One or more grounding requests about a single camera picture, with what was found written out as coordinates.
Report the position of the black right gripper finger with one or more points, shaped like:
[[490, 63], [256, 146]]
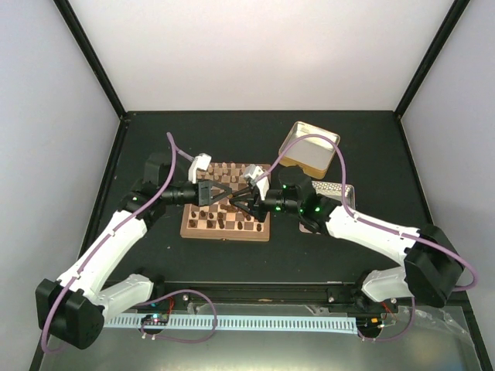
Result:
[[245, 195], [248, 212]]

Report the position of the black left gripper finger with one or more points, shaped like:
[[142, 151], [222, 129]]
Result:
[[218, 188], [221, 198]]

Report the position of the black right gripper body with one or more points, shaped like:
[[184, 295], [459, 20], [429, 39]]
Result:
[[288, 205]]

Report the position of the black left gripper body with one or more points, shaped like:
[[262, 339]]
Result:
[[199, 199]]

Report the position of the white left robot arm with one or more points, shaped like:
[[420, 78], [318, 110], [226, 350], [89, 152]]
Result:
[[138, 211]]

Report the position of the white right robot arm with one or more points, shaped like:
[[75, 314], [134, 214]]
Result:
[[427, 266]]

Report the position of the wooden chess board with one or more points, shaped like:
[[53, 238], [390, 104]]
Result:
[[215, 213]]

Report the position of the left controller circuit board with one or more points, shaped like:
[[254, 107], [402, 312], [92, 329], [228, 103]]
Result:
[[155, 319]]

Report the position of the controller circuit board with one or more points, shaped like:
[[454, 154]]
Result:
[[370, 322], [155, 319]]

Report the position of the right controller circuit board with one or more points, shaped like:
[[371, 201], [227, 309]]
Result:
[[370, 322]]

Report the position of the silver patterned tin lid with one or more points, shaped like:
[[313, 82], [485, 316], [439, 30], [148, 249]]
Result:
[[336, 191]]

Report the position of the gold square tin box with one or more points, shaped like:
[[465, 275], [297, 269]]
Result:
[[313, 155]]

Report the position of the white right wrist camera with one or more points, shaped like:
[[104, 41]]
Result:
[[255, 176]]

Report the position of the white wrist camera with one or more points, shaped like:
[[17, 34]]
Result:
[[200, 162], [255, 176]]

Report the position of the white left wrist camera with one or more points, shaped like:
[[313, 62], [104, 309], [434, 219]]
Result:
[[200, 162]]

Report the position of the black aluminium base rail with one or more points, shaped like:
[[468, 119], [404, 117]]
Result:
[[251, 293]]

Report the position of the white slotted cable duct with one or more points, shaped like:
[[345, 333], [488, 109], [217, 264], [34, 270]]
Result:
[[254, 323]]

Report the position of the left black frame post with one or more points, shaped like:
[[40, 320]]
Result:
[[77, 31]]

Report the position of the black frame post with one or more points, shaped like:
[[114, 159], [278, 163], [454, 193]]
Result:
[[442, 35], [77, 31]]

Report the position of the right black frame post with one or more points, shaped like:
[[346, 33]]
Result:
[[442, 35]]

